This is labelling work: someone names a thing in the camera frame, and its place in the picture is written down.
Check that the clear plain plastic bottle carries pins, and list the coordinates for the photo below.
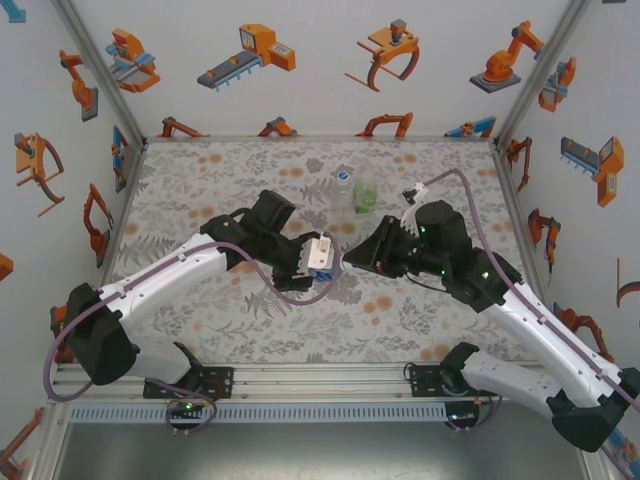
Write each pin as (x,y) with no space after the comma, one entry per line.
(342,200)

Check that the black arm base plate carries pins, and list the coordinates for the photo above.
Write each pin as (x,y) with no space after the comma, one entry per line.
(425,380)
(220,382)

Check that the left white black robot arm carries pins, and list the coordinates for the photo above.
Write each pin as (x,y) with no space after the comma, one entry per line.
(165,272)

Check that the clear glass with green liquid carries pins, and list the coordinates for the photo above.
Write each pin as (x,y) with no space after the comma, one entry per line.
(365,200)

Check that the small circuit board green LED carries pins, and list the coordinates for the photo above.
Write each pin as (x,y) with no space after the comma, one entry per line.
(187,407)
(462,416)

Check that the aluminium frame rail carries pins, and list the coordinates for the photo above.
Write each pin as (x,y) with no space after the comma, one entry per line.
(320,382)
(320,138)
(512,200)
(126,200)

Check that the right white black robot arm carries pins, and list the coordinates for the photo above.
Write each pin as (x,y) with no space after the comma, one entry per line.
(550,330)

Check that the floral patterned table cover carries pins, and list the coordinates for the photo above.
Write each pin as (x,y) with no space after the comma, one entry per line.
(300,330)

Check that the aluminium frame post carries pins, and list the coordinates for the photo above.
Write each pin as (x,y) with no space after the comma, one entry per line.
(539,75)
(104,75)
(50,440)
(597,467)

